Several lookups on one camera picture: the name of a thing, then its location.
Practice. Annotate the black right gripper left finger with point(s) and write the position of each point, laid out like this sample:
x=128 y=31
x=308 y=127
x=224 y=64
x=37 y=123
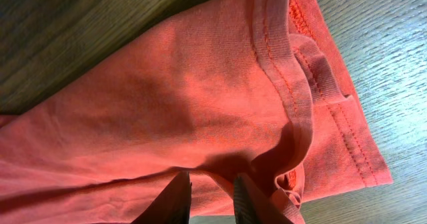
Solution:
x=172 y=205

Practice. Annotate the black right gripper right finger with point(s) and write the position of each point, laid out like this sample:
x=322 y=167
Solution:
x=251 y=206

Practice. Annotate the orange red t-shirt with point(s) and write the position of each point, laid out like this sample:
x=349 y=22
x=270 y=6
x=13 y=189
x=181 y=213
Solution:
x=227 y=87

